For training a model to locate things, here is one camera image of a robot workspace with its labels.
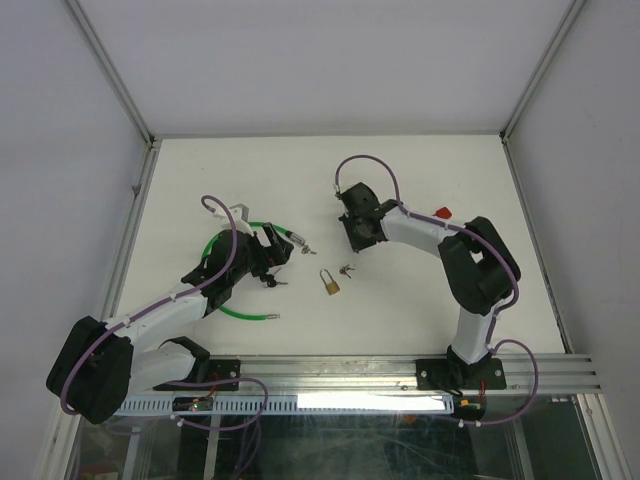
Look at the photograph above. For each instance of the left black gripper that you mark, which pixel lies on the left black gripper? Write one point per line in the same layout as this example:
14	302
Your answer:
270	256

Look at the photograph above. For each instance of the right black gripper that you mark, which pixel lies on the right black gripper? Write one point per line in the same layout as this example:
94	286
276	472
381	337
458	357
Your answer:
357	244

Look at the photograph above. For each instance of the green cable bike lock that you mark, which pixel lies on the green cable bike lock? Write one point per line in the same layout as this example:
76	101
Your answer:
235	312

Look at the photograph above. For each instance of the black-headed key pair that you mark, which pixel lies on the black-headed key pair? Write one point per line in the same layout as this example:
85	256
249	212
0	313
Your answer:
270	281

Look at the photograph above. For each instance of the small silver keys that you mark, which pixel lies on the small silver keys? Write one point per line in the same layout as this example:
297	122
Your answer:
346	270

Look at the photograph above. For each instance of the brass padlock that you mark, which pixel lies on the brass padlock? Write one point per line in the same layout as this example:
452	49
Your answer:
329	282

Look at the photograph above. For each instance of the red cable seal tag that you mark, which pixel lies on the red cable seal tag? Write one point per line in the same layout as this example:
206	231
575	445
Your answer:
443	213

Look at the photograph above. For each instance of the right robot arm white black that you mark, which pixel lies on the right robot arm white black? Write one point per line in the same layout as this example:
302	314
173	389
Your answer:
481	272

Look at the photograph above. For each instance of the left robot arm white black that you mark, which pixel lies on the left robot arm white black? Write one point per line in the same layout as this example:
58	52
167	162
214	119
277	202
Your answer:
102	363

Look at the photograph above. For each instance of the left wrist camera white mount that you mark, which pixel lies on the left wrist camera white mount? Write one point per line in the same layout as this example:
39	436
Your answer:
239	214

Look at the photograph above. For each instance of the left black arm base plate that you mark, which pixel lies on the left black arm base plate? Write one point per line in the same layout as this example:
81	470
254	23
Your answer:
220	375

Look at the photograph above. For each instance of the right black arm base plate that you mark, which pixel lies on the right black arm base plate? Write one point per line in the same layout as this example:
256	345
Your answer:
455	378

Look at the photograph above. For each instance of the grey slotted cable duct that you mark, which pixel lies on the grey slotted cable duct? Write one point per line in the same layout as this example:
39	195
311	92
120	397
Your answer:
301	404

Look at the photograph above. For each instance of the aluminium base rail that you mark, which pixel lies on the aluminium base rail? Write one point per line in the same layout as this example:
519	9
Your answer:
552	374

